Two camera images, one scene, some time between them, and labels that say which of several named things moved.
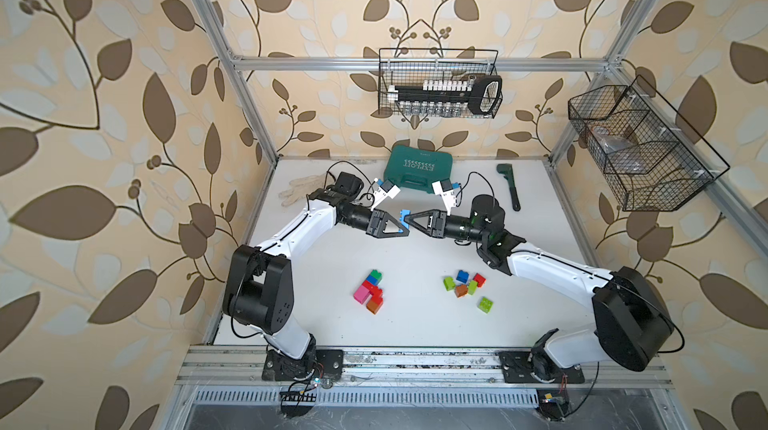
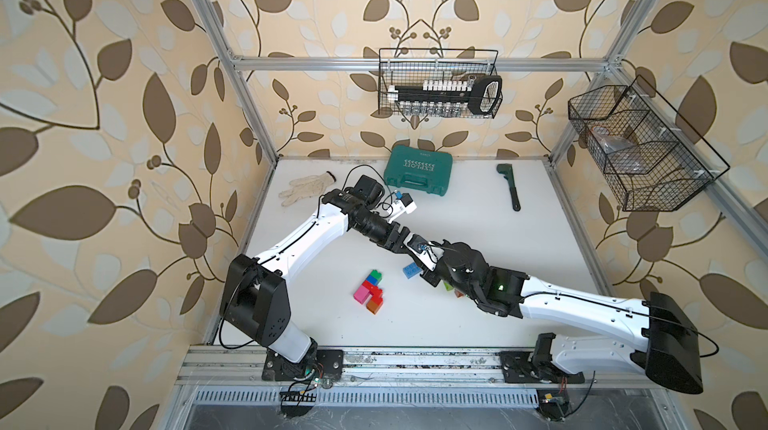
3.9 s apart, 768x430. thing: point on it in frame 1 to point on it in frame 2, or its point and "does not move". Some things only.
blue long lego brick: [404, 212] to [411, 270]
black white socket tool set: [480, 94] does not move
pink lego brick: [361, 294] does not move
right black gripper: [438, 221] to [430, 276]
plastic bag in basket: [623, 156] does not move
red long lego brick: [375, 292] does not move
